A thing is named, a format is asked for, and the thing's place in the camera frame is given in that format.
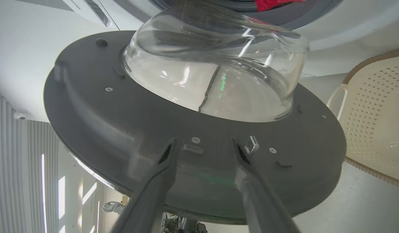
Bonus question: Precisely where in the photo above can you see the cream perforated laundry basket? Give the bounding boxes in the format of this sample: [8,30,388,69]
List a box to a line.
[327,48,399,190]

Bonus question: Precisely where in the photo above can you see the red number 23 jersey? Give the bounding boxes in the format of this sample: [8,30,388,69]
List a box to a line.
[255,0,305,12]

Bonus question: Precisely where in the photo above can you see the dark grey glass washer door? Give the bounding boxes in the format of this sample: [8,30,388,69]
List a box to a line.
[43,0,347,225]

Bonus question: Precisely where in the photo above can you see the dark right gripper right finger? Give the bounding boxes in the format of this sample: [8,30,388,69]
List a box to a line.
[232,138,302,233]

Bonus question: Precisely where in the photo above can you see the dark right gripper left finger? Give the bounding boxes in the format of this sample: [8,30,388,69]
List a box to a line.
[110,138,180,233]

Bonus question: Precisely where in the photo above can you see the white front-load washing machine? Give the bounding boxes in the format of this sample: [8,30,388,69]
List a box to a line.
[15,0,399,78]

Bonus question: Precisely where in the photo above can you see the dark grey machine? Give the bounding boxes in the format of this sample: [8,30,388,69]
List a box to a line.
[161,212,208,233]

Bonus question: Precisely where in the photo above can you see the white grey machine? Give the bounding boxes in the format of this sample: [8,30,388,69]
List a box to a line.
[102,201,128,214]

